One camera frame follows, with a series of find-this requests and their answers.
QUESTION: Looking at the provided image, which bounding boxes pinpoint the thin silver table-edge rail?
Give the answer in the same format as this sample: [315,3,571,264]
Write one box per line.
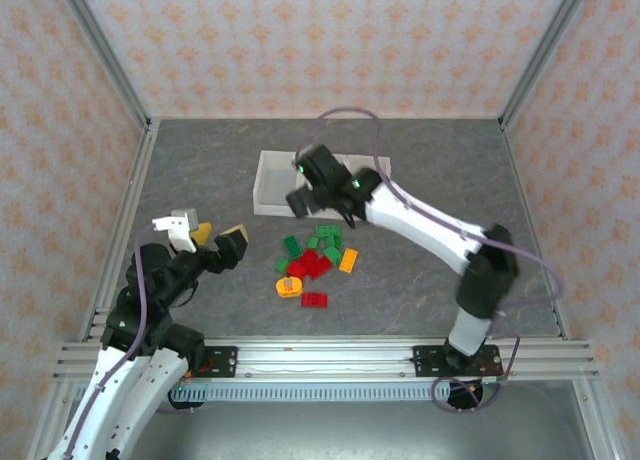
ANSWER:
[149,115,504,123]

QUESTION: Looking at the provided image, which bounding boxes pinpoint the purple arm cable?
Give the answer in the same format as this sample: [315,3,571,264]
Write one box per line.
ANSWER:
[62,227,174,460]
[295,107,565,415]

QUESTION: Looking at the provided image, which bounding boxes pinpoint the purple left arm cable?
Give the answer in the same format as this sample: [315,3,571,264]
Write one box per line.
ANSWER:
[62,227,174,460]

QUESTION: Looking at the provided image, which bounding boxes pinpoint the white three-compartment container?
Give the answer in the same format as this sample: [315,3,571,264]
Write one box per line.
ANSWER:
[252,149,392,217]

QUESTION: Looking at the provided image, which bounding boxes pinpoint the grey slotted cable duct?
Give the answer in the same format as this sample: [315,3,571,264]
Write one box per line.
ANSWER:
[74,381,454,404]

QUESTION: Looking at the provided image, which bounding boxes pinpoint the grey sheet metal tray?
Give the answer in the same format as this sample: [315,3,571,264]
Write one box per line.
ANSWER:
[29,399,616,460]

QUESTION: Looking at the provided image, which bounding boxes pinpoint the silver aluminium frame post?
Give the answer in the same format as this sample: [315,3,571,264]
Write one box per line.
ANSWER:
[52,0,154,131]
[499,0,596,131]

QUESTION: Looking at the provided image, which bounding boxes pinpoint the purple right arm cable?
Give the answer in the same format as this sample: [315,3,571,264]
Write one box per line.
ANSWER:
[295,107,565,415]

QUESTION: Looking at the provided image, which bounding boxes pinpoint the orange lego brick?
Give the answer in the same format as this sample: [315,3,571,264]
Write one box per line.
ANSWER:
[338,247,360,274]

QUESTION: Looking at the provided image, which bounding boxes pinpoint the silver aluminium side rail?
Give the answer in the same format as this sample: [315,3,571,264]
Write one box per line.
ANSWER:
[79,118,162,341]
[499,120,571,341]

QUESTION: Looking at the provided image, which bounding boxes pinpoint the black round cable grommet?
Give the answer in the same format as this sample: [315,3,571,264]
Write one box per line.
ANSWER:
[167,399,207,416]
[446,379,485,414]

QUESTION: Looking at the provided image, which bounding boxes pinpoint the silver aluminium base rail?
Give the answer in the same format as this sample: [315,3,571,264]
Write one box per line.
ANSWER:
[52,335,601,382]

